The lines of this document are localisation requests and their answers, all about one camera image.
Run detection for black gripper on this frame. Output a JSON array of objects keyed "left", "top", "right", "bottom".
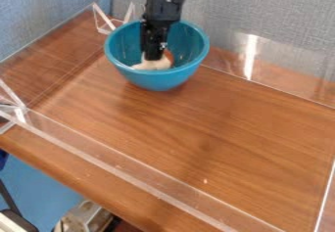
[{"left": 141, "top": 0, "right": 186, "bottom": 61}]

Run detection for blue bowl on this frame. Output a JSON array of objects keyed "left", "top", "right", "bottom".
[{"left": 103, "top": 21, "right": 210, "bottom": 91}]

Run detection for clear acrylic tray walls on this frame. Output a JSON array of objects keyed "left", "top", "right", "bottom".
[{"left": 0, "top": 11, "right": 335, "bottom": 232}]

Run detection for white power strip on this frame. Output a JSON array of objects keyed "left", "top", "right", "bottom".
[{"left": 53, "top": 200, "right": 114, "bottom": 232}]

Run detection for black stand leg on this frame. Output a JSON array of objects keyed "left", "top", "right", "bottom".
[{"left": 0, "top": 179, "right": 39, "bottom": 232}]

